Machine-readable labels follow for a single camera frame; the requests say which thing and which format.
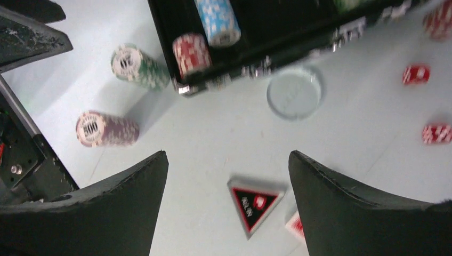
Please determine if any black triangular all-in button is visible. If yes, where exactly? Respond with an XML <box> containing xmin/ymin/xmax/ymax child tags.
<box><xmin>227</xmin><ymin>174</ymin><xmax>288</xmax><ymax>239</ymax></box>

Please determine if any red die left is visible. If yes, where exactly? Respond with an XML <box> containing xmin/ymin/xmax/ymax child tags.
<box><xmin>402</xmin><ymin>64</ymin><xmax>430</xmax><ymax>85</ymax></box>

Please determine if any red chip stack in case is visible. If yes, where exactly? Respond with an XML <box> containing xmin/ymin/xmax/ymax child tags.
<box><xmin>172</xmin><ymin>33</ymin><xmax>212</xmax><ymax>78</ymax></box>

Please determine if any clear round dealer button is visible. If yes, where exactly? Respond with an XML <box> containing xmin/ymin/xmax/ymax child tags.
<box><xmin>266</xmin><ymin>66</ymin><xmax>325</xmax><ymax>121</ymax></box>

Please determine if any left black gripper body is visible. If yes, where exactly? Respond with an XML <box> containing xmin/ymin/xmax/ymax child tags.
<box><xmin>1</xmin><ymin>1</ymin><xmax>78</xmax><ymax>205</ymax></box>

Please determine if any light blue chip stack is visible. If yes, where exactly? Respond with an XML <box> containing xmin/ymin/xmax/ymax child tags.
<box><xmin>195</xmin><ymin>0</ymin><xmax>241</xmax><ymax>48</ymax></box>

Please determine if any red playing card deck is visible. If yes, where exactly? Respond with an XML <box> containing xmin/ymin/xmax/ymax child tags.
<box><xmin>285</xmin><ymin>211</ymin><xmax>305</xmax><ymax>243</ymax></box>

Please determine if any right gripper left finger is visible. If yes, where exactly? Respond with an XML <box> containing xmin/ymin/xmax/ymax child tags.
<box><xmin>1</xmin><ymin>151</ymin><xmax>168</xmax><ymax>255</ymax></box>

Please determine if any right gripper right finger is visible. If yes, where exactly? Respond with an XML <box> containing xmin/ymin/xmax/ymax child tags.
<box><xmin>288</xmin><ymin>150</ymin><xmax>451</xmax><ymax>255</ymax></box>

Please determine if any red die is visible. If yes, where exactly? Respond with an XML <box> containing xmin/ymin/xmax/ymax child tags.
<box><xmin>402</xmin><ymin>64</ymin><xmax>430</xmax><ymax>85</ymax></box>
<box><xmin>422</xmin><ymin>123</ymin><xmax>451</xmax><ymax>145</ymax></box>

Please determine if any green white chip stack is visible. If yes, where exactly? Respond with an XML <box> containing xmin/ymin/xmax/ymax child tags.
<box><xmin>110</xmin><ymin>44</ymin><xmax>171</xmax><ymax>91</ymax></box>

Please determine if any red die right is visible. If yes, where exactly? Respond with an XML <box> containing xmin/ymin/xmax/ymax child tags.
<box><xmin>422</xmin><ymin>123</ymin><xmax>451</xmax><ymax>145</ymax></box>

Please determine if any green chip stack in case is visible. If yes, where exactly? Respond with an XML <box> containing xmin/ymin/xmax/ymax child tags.
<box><xmin>333</xmin><ymin>0</ymin><xmax>369</xmax><ymax>13</ymax></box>

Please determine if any red white chip stack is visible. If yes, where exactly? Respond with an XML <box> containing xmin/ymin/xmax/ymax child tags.
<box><xmin>423</xmin><ymin>0</ymin><xmax>451</xmax><ymax>41</ymax></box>

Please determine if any black aluminium poker case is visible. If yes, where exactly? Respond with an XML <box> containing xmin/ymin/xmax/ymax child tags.
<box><xmin>148</xmin><ymin>1</ymin><xmax>425</xmax><ymax>97</ymax></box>

